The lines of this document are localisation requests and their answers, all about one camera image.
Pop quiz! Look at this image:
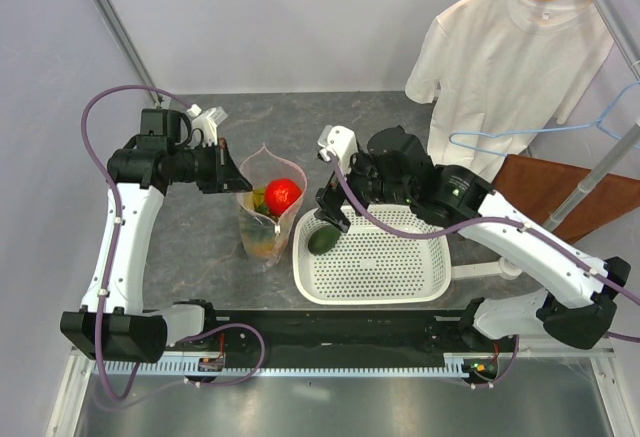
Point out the green avocado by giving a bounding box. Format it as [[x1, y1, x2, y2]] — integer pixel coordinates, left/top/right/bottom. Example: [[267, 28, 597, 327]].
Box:
[[307, 225, 341, 256]]

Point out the blue clothes hanger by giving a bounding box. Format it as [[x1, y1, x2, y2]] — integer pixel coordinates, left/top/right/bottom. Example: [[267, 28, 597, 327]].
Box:
[[448, 81, 639, 157]]

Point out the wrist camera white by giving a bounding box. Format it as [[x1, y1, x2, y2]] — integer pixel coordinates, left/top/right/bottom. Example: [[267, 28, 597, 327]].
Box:
[[317, 125, 358, 176], [186, 104, 228, 147]]

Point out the red orange peach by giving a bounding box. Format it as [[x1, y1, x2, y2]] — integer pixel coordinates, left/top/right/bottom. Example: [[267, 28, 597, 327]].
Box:
[[264, 178, 302, 217]]

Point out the silver clothes rack pole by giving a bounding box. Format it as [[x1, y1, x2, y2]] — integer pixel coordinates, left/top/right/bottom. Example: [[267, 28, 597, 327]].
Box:
[[543, 120, 640, 231]]

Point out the white t-shirt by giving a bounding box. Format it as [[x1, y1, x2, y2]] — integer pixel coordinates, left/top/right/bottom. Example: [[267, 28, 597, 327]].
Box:
[[405, 0, 613, 181]]

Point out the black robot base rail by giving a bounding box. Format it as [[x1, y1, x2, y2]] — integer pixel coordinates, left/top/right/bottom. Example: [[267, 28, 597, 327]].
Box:
[[175, 309, 514, 371]]

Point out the brown cloth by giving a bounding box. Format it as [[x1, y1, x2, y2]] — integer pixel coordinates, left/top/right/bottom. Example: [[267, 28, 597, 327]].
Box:
[[493, 155, 639, 244]]

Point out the clear zip top bag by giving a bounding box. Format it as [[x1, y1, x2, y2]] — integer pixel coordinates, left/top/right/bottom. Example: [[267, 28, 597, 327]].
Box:
[[237, 146, 307, 272]]

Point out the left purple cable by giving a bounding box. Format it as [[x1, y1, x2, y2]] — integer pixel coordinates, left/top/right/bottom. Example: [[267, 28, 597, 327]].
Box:
[[80, 85, 194, 402]]

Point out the orange toy pineapple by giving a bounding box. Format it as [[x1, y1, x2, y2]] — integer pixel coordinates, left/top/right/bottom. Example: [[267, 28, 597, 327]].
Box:
[[238, 187, 285, 261]]

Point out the aluminium frame post left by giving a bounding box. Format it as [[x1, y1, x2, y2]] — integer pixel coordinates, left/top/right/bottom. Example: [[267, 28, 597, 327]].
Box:
[[93, 0, 156, 87]]

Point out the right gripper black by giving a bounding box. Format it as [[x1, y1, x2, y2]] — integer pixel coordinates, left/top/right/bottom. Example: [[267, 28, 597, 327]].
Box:
[[314, 145, 414, 232]]

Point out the white perforated plastic basket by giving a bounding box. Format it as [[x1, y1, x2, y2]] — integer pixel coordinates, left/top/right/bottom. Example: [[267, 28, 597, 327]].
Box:
[[292, 206, 451, 306]]

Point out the purple cable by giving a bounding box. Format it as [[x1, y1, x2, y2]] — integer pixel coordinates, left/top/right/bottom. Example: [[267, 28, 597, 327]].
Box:
[[329, 154, 640, 388], [80, 85, 194, 402]]

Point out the white cable duct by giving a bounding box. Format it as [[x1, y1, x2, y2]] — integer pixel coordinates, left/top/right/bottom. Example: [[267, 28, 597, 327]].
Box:
[[92, 351, 498, 379]]

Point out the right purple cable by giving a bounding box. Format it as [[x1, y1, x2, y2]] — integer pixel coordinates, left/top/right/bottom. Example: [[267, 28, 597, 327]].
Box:
[[329, 154, 640, 388]]

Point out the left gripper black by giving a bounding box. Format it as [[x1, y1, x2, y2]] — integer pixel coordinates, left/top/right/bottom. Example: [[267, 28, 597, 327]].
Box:
[[169, 138, 252, 195]]

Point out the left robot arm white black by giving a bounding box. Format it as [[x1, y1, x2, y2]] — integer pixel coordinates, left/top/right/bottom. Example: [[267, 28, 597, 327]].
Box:
[[60, 106, 252, 363]]

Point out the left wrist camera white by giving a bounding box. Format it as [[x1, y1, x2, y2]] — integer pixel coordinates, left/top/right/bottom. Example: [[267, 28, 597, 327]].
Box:
[[186, 104, 228, 147]]

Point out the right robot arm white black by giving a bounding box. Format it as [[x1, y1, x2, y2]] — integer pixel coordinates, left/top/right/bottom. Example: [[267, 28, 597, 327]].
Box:
[[316, 126, 639, 351]]

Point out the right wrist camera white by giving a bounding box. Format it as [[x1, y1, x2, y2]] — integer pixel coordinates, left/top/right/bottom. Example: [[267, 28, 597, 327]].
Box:
[[317, 125, 358, 176]]

